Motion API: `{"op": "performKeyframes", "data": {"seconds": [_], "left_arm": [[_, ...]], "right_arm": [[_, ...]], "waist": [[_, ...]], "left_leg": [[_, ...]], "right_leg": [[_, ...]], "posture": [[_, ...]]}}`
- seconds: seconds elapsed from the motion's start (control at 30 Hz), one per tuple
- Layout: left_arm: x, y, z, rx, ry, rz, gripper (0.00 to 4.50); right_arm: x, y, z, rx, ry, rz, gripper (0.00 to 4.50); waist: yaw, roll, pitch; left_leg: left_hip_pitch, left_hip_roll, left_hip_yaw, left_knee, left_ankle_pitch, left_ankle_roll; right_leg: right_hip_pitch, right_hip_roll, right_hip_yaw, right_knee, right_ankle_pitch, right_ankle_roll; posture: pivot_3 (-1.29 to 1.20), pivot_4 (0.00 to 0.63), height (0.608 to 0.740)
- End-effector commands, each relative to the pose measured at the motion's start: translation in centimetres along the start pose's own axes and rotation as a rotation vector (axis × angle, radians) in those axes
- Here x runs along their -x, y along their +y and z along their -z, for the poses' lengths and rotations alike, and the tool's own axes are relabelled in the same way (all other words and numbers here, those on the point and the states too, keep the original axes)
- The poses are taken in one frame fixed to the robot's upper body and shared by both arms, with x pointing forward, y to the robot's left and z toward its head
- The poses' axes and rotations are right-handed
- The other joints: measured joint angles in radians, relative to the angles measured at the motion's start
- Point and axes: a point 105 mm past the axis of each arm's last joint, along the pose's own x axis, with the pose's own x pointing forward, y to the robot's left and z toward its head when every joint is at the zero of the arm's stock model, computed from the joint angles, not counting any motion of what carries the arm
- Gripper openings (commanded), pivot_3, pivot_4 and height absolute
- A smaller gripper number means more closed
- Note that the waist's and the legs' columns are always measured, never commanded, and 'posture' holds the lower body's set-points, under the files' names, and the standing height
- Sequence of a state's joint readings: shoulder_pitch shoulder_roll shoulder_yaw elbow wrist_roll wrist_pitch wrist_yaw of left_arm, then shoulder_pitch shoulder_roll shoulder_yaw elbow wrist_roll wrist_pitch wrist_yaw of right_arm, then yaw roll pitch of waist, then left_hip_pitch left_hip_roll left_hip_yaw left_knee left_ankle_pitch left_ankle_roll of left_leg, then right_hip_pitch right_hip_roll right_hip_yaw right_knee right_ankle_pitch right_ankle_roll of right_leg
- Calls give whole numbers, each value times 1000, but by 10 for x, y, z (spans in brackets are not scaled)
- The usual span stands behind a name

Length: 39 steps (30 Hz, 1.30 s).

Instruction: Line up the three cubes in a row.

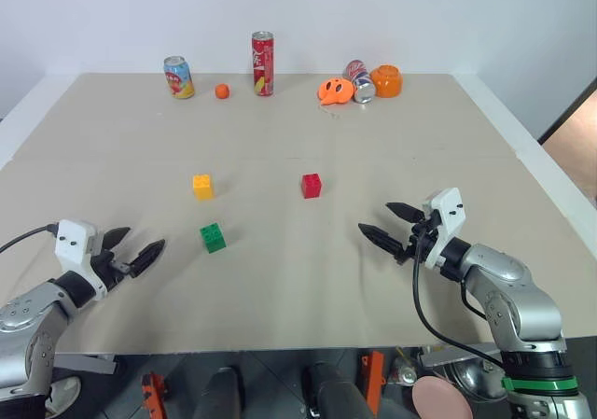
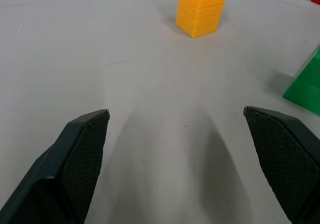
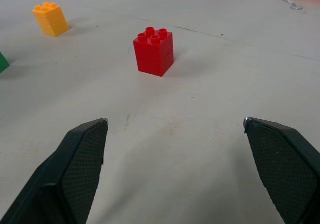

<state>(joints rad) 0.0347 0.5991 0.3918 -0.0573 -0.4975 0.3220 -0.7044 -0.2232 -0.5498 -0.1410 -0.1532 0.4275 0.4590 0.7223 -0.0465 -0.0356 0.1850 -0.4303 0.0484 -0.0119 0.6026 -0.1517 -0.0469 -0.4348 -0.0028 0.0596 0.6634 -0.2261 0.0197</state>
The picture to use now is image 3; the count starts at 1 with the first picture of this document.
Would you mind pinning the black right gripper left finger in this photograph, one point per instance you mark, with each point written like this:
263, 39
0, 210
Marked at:
72, 174

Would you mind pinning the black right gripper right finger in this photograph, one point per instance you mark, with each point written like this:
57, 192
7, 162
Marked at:
285, 166

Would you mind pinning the green toy brick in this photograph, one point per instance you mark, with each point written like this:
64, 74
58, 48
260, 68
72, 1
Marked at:
2, 63

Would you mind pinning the red toy brick stack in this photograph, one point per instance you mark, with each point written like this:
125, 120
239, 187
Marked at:
153, 55

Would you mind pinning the yellow toy brick stack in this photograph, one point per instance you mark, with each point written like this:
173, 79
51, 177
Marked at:
51, 19

